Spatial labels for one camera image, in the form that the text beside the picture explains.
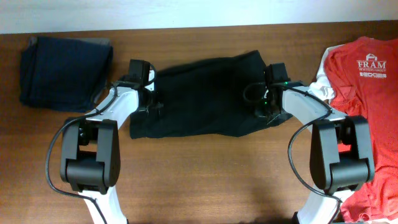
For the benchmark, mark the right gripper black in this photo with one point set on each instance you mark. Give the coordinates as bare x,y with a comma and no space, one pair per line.
263,109

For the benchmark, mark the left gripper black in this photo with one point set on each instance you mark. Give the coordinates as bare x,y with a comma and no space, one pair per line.
152,106

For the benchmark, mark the black t-shirt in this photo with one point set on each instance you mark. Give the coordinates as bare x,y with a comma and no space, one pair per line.
211,96

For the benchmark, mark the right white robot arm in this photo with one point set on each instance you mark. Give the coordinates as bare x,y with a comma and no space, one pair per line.
341,154

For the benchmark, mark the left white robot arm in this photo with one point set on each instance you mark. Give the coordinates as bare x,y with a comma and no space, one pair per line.
91,158

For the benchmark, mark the white t-shirt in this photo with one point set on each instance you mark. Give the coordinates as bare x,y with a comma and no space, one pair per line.
322,87

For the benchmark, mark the folded navy blue garment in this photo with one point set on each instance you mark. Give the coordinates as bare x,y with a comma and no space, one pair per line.
62,74

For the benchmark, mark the red printed t-shirt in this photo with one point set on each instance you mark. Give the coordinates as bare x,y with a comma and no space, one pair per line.
363,75

